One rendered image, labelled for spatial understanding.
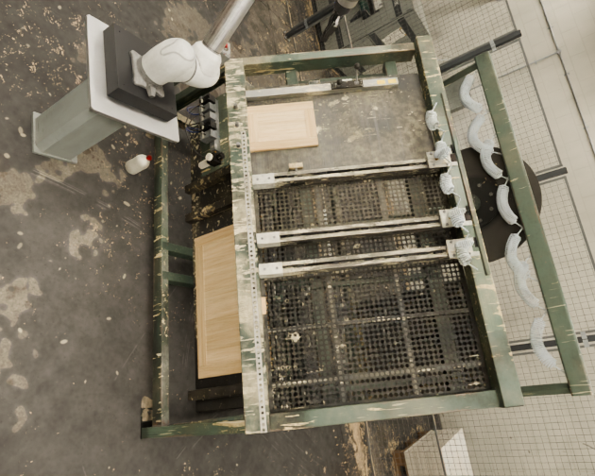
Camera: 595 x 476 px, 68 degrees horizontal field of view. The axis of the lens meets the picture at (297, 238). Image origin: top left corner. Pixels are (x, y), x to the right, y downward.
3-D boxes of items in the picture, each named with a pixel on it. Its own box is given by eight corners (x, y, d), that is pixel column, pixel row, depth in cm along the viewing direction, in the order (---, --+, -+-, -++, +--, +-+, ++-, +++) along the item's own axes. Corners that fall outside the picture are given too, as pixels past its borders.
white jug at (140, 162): (124, 159, 296) (144, 147, 286) (137, 163, 304) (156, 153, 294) (124, 172, 293) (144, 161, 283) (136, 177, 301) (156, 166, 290)
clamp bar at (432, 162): (252, 178, 258) (247, 157, 235) (453, 158, 260) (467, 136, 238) (254, 193, 255) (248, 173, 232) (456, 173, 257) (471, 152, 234)
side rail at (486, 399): (270, 413, 221) (268, 414, 211) (486, 389, 224) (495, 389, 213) (271, 430, 219) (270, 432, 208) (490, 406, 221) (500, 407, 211)
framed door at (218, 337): (196, 239, 297) (195, 238, 295) (261, 215, 269) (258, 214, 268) (200, 379, 267) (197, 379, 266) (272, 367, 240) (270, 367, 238)
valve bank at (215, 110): (182, 97, 274) (210, 80, 261) (199, 108, 285) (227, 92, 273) (183, 169, 257) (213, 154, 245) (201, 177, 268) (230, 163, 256)
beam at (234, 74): (227, 70, 291) (224, 59, 281) (245, 69, 291) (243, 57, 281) (247, 433, 218) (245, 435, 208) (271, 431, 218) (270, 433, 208)
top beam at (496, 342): (412, 47, 288) (415, 35, 279) (427, 45, 288) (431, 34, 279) (495, 407, 215) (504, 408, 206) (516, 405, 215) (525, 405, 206)
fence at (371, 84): (246, 94, 277) (245, 91, 273) (396, 81, 279) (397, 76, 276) (246, 101, 276) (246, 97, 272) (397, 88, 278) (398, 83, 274)
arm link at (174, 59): (137, 49, 205) (169, 25, 195) (165, 59, 221) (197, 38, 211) (145, 81, 205) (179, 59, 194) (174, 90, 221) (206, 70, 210)
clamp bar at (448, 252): (259, 263, 240) (254, 250, 218) (474, 243, 243) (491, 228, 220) (261, 281, 237) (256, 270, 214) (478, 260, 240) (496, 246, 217)
